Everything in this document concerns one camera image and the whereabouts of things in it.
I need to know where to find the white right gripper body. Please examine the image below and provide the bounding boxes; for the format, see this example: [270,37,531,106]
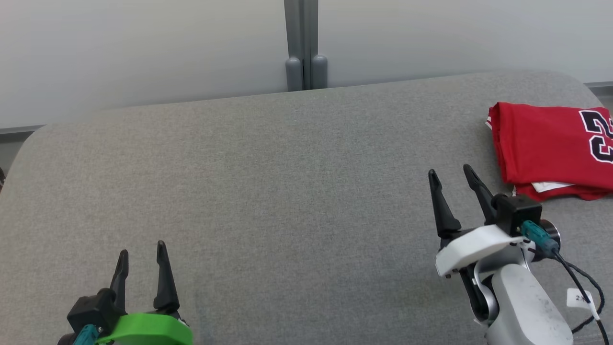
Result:
[435,224,525,277]

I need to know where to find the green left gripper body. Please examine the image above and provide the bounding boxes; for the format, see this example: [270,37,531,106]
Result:
[96,311,193,345]

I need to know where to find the white paper cable tag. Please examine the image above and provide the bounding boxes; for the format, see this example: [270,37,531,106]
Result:
[567,287,600,321]

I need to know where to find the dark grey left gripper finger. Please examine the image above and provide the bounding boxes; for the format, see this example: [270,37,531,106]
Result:
[109,249,130,312]
[153,241,180,312]

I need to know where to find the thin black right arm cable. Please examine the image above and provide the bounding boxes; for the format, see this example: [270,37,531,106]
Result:
[567,266,606,335]

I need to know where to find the camera cable teal plug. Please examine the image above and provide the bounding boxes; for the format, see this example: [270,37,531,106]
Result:
[72,325,99,345]
[521,220,610,345]

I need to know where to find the left camera cable teal plug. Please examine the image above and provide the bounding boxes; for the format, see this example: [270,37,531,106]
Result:
[72,325,99,345]

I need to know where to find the red shirt with white sleeves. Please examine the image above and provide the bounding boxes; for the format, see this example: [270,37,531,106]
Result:
[486,102,613,191]

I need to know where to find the red shorts with white stripe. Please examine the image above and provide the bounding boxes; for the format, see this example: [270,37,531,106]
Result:
[512,181,613,202]

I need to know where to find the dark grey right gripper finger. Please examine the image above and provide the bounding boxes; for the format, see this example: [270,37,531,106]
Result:
[428,169,462,238]
[463,164,499,225]

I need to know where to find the grey partition post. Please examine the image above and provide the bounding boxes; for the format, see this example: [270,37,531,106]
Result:
[284,0,329,92]

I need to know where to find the right camera cable teal plug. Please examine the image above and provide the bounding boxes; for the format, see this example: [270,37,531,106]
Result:
[521,220,610,345]

